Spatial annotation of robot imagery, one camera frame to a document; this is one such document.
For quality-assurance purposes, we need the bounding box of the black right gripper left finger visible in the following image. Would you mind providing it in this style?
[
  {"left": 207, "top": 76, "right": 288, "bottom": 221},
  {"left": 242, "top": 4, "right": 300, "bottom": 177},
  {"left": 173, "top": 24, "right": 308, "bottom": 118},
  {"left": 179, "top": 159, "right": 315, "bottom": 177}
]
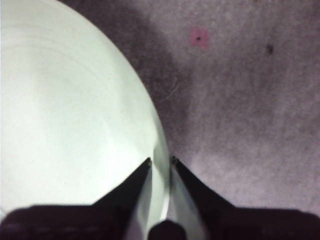
[{"left": 0, "top": 157, "right": 152, "bottom": 240}]

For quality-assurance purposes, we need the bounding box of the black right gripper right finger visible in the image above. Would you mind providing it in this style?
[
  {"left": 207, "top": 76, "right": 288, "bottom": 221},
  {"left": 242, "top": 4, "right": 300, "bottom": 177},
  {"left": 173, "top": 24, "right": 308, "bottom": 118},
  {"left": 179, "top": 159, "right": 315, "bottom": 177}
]
[{"left": 170, "top": 156, "right": 320, "bottom": 240}]

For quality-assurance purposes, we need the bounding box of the light green plate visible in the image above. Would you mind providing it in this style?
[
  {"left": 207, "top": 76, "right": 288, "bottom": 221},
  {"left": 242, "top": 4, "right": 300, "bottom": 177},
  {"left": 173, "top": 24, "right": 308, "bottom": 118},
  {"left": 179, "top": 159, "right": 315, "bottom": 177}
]
[{"left": 0, "top": 0, "right": 171, "bottom": 226}]

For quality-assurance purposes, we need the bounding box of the pink square sticker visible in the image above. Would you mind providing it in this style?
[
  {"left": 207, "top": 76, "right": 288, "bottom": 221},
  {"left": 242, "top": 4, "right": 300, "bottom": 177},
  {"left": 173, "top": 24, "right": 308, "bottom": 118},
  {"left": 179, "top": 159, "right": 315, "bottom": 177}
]
[{"left": 190, "top": 26, "right": 210, "bottom": 50}]

